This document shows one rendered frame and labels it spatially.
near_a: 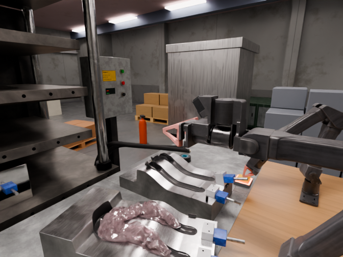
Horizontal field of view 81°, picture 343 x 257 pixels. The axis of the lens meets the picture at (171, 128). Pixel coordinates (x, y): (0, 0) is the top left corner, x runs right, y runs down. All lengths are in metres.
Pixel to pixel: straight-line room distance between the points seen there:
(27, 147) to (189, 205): 0.78
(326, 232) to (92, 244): 0.59
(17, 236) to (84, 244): 0.32
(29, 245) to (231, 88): 3.31
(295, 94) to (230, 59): 1.23
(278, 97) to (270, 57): 4.17
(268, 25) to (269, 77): 1.51
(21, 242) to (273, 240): 0.87
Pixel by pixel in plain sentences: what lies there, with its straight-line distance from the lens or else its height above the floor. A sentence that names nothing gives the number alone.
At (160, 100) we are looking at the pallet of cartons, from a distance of 6.16.
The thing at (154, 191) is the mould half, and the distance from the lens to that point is 0.94.
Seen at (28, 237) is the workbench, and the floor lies 0.80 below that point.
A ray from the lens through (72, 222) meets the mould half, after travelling 0.76.
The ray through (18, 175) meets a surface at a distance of 1.16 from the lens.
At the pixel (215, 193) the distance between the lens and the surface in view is 0.84.
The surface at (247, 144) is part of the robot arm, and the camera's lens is 0.47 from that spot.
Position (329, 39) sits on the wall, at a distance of 6.97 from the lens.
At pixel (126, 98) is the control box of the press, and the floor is 1.19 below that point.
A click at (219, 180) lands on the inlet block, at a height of 0.91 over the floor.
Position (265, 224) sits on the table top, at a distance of 0.93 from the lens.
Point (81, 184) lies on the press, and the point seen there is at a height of 0.78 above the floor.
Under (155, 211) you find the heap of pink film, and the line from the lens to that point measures 0.73.
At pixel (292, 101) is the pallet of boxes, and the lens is 2.99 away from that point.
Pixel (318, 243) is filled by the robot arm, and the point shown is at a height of 1.01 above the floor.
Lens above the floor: 1.36
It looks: 15 degrees down
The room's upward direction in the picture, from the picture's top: straight up
